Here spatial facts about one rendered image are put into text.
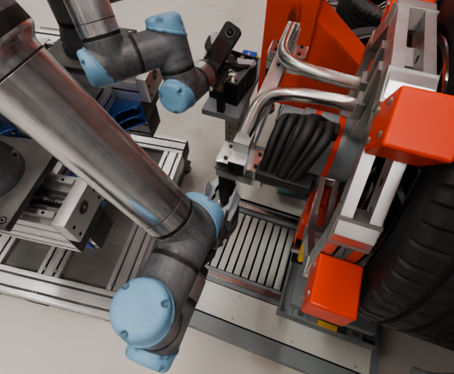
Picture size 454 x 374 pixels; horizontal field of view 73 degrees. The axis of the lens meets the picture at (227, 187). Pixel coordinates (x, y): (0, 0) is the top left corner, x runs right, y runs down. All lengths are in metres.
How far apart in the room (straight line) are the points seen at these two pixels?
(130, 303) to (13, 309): 1.30
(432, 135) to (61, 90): 0.38
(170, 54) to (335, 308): 0.56
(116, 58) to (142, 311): 0.46
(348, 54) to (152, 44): 0.68
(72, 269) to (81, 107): 1.07
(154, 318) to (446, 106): 0.39
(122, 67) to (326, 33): 0.68
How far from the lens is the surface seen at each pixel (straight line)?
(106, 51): 0.66
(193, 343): 1.40
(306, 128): 0.48
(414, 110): 0.40
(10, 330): 1.66
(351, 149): 0.67
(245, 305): 1.34
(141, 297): 0.40
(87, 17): 0.66
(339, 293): 0.54
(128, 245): 1.30
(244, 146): 0.50
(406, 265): 0.48
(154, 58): 0.68
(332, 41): 1.13
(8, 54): 0.34
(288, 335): 1.34
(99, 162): 0.36
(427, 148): 0.40
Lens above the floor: 1.39
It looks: 58 degrees down
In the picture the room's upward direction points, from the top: straight up
